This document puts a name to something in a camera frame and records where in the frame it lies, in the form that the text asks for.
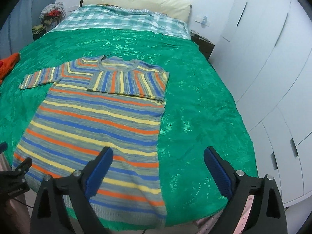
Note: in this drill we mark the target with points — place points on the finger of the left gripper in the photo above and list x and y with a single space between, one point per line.
3 147

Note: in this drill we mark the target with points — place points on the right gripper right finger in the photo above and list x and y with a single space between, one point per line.
254 204

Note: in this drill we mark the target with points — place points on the striped knit sweater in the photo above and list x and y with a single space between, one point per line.
93 103

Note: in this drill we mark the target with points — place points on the clothes pile with knit hat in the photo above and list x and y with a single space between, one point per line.
49 17

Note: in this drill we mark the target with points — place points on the orange folded garment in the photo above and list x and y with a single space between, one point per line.
7 65

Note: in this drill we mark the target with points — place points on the blue grey curtain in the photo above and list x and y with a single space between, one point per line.
16 32

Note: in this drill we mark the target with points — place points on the green bed blanket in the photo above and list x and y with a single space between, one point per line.
199 110

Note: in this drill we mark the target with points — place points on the green plaid bed sheet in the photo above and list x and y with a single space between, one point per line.
108 16

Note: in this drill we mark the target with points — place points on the white wardrobe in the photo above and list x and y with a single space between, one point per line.
263 57

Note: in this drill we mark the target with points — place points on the dark wooden nightstand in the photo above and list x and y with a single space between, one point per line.
205 46

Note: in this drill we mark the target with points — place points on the cream pillow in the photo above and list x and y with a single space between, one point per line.
177 9

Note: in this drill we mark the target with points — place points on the white wall socket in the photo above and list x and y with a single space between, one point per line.
202 20

